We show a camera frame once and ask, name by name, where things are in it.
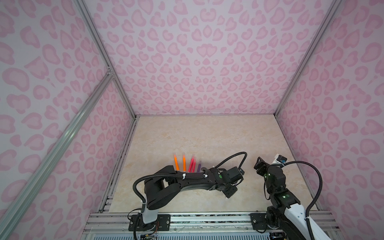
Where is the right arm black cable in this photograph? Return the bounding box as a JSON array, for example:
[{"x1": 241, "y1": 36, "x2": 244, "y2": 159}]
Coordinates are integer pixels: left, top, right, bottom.
[{"x1": 281, "y1": 160, "x2": 324, "y2": 240}]

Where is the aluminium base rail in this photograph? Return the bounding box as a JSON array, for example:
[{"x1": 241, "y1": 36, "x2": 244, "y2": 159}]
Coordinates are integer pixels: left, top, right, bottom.
[{"x1": 80, "y1": 211, "x2": 343, "y2": 240}]

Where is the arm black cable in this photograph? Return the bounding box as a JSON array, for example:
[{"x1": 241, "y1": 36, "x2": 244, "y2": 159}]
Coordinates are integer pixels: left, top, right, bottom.
[
  {"x1": 132, "y1": 151, "x2": 248, "y2": 208},
  {"x1": 281, "y1": 160, "x2": 324, "y2": 240}
]

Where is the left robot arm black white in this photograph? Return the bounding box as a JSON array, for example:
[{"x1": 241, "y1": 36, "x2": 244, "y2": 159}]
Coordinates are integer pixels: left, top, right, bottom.
[{"x1": 133, "y1": 166, "x2": 244, "y2": 225}]

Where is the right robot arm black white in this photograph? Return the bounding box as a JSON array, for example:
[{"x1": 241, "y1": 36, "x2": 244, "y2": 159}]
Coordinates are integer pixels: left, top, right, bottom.
[{"x1": 254, "y1": 155, "x2": 330, "y2": 240}]

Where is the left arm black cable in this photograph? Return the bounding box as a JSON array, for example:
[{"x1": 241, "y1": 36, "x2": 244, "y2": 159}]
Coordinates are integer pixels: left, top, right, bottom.
[{"x1": 132, "y1": 151, "x2": 248, "y2": 208}]

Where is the aluminium corner frame post left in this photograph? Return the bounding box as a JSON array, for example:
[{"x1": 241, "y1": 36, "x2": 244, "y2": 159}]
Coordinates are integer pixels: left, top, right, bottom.
[{"x1": 74, "y1": 0, "x2": 136, "y2": 119}]

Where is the aluminium diagonal frame bar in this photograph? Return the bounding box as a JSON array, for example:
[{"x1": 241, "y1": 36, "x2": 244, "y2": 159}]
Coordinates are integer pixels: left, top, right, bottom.
[{"x1": 1, "y1": 73, "x2": 114, "y2": 240}]

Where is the pink marker pen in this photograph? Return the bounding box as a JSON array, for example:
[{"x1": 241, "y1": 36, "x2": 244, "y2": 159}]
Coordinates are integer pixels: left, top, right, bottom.
[
  {"x1": 188, "y1": 155, "x2": 195, "y2": 173},
  {"x1": 191, "y1": 159, "x2": 196, "y2": 173}
]

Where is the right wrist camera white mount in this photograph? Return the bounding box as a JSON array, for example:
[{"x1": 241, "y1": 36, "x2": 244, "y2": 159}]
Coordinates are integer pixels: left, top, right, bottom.
[{"x1": 272, "y1": 154, "x2": 287, "y2": 168}]

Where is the aluminium corner frame post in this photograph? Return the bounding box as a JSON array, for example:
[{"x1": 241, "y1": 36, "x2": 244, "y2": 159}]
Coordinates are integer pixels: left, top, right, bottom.
[
  {"x1": 274, "y1": 0, "x2": 344, "y2": 118},
  {"x1": 74, "y1": 0, "x2": 136, "y2": 119}
]

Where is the aluminium corner frame post right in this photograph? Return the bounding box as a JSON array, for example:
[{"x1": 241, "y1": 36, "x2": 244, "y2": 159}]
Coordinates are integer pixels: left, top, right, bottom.
[{"x1": 274, "y1": 0, "x2": 344, "y2": 118}]

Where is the orange marker pen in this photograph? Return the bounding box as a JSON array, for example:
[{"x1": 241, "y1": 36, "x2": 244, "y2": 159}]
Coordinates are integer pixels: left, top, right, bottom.
[
  {"x1": 174, "y1": 154, "x2": 180, "y2": 171},
  {"x1": 183, "y1": 153, "x2": 187, "y2": 172}
]

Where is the purple marker pen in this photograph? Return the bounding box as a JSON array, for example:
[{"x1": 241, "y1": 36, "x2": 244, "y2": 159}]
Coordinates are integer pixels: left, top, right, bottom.
[{"x1": 197, "y1": 161, "x2": 202, "y2": 173}]

